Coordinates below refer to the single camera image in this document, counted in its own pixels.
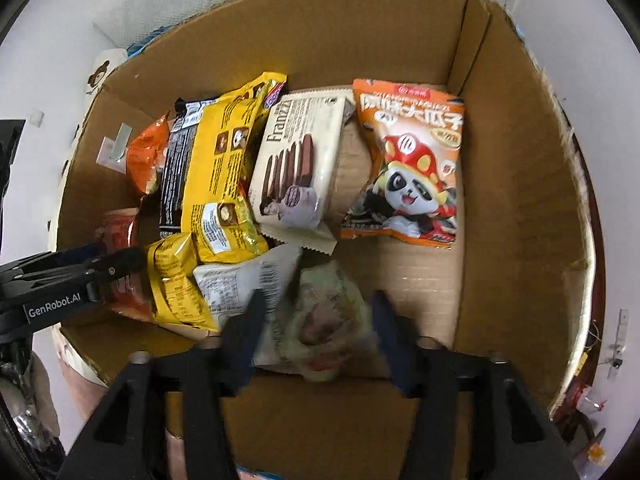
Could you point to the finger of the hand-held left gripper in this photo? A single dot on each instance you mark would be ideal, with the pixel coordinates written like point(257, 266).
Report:
point(117, 264)

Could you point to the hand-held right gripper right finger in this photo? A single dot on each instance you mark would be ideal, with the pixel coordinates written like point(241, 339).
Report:
point(387, 345)

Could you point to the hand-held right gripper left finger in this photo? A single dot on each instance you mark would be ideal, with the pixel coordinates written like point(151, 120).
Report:
point(245, 340)

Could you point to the red snack packet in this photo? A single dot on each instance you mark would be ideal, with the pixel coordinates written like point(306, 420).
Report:
point(122, 230)

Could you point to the grey white snack packet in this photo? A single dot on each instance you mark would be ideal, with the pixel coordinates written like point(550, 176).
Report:
point(235, 280)

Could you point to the small yellow snack packet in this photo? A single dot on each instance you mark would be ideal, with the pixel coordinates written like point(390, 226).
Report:
point(175, 285)

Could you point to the clear green-edged candy packet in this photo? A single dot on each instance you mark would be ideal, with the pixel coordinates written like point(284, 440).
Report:
point(325, 325)

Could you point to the black snack packet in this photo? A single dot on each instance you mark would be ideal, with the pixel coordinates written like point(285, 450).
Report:
point(175, 180)

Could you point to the orange snack packet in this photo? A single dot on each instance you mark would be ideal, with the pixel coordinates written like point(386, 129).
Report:
point(145, 160)

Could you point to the large yellow snack packet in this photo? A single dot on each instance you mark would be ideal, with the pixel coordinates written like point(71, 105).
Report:
point(220, 175)

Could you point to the orange panda print packet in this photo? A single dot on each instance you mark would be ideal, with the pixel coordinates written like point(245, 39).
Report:
point(415, 170)

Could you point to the white chocolate wafer packet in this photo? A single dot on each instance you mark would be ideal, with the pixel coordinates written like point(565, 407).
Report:
point(300, 160)

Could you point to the cardboard box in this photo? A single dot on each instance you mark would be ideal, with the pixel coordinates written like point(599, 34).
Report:
point(510, 185)

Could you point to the bear print long pillow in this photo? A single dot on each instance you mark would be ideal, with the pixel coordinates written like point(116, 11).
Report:
point(100, 72)

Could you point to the blue pillow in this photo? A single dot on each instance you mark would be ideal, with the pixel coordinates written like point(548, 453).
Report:
point(142, 46)

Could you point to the white wall socket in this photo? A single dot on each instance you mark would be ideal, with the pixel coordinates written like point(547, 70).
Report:
point(37, 117)

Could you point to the white wall outlet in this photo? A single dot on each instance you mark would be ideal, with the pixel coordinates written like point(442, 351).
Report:
point(621, 324)

